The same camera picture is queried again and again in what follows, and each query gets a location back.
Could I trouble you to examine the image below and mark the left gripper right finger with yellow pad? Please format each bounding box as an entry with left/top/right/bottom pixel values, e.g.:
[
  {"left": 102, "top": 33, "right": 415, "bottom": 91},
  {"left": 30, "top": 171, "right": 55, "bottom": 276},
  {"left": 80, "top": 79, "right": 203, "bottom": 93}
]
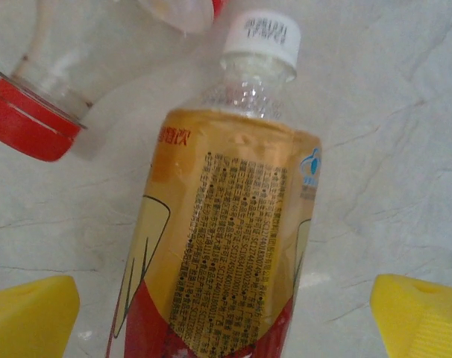
[{"left": 371, "top": 273, "right": 452, "bottom": 358}]

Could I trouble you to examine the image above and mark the red label bottle red cap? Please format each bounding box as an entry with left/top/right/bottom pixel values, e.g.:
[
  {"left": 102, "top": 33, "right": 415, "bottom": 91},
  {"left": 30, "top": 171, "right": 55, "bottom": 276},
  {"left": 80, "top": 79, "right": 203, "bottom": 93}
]
[{"left": 0, "top": 0, "right": 230, "bottom": 163}]

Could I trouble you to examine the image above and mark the red and gold tea bottle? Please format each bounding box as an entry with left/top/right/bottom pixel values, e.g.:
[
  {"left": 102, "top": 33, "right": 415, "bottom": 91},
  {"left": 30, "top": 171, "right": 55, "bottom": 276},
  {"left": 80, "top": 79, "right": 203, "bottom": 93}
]
[{"left": 102, "top": 10, "right": 324, "bottom": 358}]

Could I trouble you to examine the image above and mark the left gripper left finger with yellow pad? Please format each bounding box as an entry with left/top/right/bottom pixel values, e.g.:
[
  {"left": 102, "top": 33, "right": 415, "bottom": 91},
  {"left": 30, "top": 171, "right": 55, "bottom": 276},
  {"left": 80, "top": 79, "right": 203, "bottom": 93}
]
[{"left": 0, "top": 274, "right": 81, "bottom": 358}]

